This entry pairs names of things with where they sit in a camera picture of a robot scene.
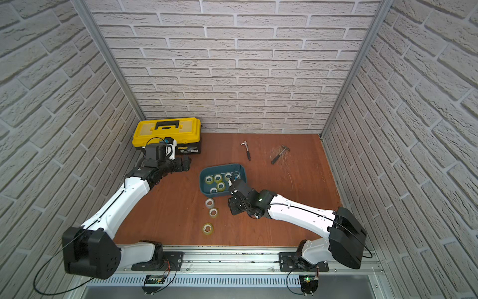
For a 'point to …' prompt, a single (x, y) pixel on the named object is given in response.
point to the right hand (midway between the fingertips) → (234, 202)
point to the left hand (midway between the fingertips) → (185, 156)
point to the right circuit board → (309, 283)
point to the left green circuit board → (154, 279)
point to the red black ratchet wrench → (245, 143)
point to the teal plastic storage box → (214, 180)
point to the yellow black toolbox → (186, 131)
